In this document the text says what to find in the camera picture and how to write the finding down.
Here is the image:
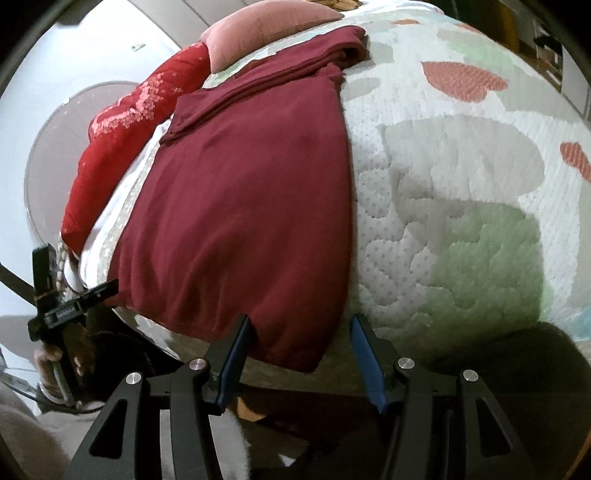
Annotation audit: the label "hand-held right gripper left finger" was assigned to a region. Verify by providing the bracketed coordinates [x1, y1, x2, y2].
[67, 314, 252, 480]

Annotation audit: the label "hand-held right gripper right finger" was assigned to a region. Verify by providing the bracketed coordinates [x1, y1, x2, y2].
[349, 314, 539, 480]

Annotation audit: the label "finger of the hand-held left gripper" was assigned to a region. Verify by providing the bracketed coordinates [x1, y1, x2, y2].
[85, 279, 120, 309]

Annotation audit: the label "maroon sweatshirt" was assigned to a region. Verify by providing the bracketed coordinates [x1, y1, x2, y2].
[107, 26, 370, 374]

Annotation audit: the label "person's left forearm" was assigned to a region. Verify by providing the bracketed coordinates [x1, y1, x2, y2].
[0, 385, 93, 480]

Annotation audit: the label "person's left hand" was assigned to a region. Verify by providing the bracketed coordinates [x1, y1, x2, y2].
[33, 320, 100, 393]

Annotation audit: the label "white fluffy blanket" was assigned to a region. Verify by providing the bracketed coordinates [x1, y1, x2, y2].
[78, 121, 174, 288]

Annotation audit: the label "person's dark trousers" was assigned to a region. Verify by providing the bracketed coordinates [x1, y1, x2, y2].
[233, 320, 591, 480]

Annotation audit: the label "round grey disc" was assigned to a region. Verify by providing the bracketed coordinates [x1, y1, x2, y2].
[24, 80, 142, 251]

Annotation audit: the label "red embroidered pillow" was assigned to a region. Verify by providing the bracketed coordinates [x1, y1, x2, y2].
[61, 41, 212, 256]

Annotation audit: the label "heart patterned bed cover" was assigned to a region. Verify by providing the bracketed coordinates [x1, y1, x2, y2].
[203, 0, 591, 372]

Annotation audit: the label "white wardrobe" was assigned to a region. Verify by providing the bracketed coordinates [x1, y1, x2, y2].
[106, 0, 232, 52]

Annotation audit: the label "grey cable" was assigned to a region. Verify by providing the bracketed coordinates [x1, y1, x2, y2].
[39, 357, 100, 412]

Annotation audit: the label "pink corduroy pillow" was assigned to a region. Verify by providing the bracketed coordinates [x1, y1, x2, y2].
[199, 6, 345, 73]

